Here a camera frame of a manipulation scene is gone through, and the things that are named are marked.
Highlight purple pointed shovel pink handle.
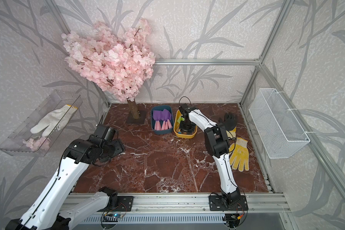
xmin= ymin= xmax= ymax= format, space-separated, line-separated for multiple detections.
xmin=166 ymin=110 xmax=172 ymax=129

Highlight green shovel wooden handle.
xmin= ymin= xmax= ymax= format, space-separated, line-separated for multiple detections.
xmin=177 ymin=116 xmax=185 ymax=123

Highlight purple square shovel pink handle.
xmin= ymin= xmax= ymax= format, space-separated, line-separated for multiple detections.
xmin=160 ymin=109 xmax=167 ymax=130

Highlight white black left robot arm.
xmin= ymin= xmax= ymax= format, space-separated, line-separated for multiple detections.
xmin=5 ymin=124 xmax=125 ymax=230

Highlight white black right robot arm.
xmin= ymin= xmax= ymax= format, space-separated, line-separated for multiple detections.
xmin=179 ymin=103 xmax=241 ymax=210

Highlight yellow storage box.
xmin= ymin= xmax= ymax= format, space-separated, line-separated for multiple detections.
xmin=173 ymin=110 xmax=197 ymax=139

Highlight dark teal storage box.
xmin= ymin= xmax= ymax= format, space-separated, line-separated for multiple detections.
xmin=150 ymin=105 xmax=174 ymax=135

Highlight pink blossoms in box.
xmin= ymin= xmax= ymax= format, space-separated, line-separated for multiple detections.
xmin=22 ymin=136 xmax=51 ymax=151

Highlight black rubber glove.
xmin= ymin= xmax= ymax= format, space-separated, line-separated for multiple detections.
xmin=218 ymin=113 xmax=237 ymax=138

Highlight white cotton glove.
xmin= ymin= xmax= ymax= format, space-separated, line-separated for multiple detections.
xmin=30 ymin=104 xmax=78 ymax=137

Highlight yellow dotted work glove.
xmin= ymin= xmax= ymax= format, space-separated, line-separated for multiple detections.
xmin=229 ymin=138 xmax=249 ymax=172

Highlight left circuit board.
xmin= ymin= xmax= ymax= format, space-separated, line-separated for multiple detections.
xmin=103 ymin=213 xmax=125 ymax=222

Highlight pink artificial blossom tree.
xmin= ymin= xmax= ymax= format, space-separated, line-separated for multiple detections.
xmin=61 ymin=18 xmax=155 ymax=121

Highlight clear acrylic wall box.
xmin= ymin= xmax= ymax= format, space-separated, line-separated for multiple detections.
xmin=0 ymin=90 xmax=83 ymax=157

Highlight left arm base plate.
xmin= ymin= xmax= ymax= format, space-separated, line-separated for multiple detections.
xmin=102 ymin=196 xmax=134 ymax=212

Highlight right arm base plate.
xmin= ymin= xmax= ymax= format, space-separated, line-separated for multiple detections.
xmin=209 ymin=193 xmax=249 ymax=212

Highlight white wire mesh basket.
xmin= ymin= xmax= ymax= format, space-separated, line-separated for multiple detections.
xmin=249 ymin=88 xmax=311 ymax=159

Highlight aluminium front rail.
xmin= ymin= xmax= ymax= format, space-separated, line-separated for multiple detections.
xmin=60 ymin=193 xmax=291 ymax=215

